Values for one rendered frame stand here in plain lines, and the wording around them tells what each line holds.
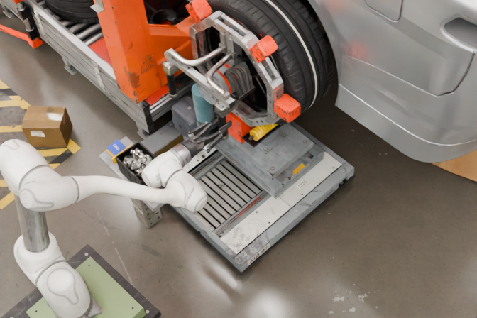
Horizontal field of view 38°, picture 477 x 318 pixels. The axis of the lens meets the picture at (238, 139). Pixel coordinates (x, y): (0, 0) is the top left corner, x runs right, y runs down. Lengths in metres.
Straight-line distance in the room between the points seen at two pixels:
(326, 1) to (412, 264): 1.44
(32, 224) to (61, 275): 0.25
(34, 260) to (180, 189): 0.67
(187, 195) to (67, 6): 1.94
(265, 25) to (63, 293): 1.33
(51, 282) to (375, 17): 1.60
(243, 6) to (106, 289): 1.34
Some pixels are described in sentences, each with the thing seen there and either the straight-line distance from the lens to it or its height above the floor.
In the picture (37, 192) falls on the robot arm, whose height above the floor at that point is 1.22.
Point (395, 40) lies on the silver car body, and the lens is 2.57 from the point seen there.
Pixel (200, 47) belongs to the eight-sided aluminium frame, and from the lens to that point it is 3.27.
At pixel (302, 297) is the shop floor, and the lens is 3.41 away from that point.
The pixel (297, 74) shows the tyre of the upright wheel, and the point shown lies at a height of 0.99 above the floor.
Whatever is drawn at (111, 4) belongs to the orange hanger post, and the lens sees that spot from 3.02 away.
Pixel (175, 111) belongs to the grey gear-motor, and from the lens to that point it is 3.57.
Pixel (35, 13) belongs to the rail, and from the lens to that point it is 4.34.
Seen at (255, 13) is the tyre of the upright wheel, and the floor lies 1.17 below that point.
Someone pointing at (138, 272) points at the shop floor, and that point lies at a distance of 3.53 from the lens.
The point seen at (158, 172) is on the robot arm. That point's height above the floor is 0.87.
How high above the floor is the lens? 3.08
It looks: 52 degrees down
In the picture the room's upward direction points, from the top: 5 degrees counter-clockwise
